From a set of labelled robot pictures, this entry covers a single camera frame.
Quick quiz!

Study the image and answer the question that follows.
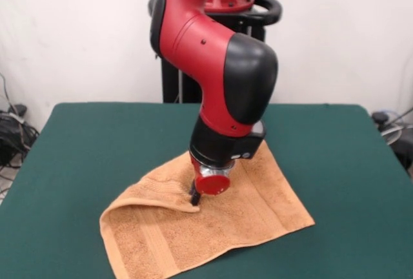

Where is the orange terry towel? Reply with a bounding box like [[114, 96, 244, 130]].
[[99, 141, 316, 279]]

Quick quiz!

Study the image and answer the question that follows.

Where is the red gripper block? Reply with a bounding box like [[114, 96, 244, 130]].
[[188, 157, 234, 206]]

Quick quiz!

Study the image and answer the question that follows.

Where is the dark green table cloth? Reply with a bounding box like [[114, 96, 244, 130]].
[[0, 102, 413, 279]]

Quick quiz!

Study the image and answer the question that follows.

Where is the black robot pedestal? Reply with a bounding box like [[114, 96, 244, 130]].
[[148, 0, 284, 104]]

